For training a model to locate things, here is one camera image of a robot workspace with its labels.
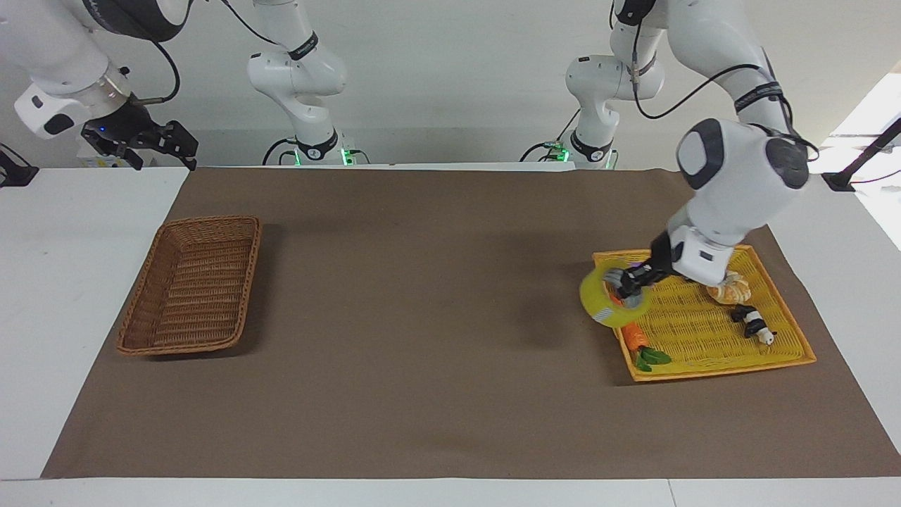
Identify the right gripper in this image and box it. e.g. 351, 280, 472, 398
81, 95, 199, 171

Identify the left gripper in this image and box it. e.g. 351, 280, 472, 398
604, 231, 678, 308

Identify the yellow tape roll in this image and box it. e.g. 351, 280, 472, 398
579, 262, 652, 329

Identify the yellow woven basket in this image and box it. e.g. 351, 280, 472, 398
591, 244, 818, 383

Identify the brown wicker basket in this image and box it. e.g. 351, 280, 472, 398
116, 215, 263, 357

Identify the toy carrot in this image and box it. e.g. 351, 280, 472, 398
619, 323, 673, 373

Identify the toy bread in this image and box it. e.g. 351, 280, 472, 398
706, 270, 752, 306

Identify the black and white toy animal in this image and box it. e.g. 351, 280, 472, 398
729, 304, 778, 346

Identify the black stand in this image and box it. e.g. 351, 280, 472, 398
0, 144, 40, 188
821, 116, 901, 193

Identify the black cable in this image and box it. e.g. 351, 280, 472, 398
263, 138, 298, 167
519, 106, 584, 163
220, 0, 282, 47
630, 28, 821, 160
130, 37, 182, 106

